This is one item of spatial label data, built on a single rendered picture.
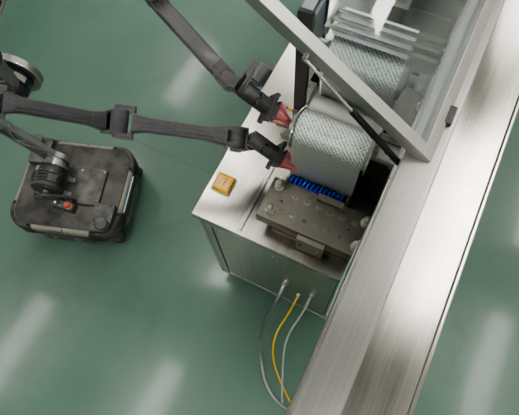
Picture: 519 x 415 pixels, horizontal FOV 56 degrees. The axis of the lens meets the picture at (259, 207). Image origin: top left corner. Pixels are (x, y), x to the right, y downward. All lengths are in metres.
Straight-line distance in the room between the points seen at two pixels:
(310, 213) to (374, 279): 0.74
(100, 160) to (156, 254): 0.61
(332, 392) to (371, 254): 0.28
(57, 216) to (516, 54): 2.24
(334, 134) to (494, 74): 0.48
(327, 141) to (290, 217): 0.33
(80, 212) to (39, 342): 0.73
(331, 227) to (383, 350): 0.61
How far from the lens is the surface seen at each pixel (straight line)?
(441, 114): 1.17
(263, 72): 1.56
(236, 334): 2.65
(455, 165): 1.40
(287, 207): 1.71
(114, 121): 1.63
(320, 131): 1.53
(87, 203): 2.75
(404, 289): 1.24
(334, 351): 0.97
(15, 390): 2.95
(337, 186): 1.71
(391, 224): 1.05
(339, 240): 1.68
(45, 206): 2.87
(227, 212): 1.86
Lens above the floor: 2.61
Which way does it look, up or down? 68 degrees down
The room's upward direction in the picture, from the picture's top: 7 degrees counter-clockwise
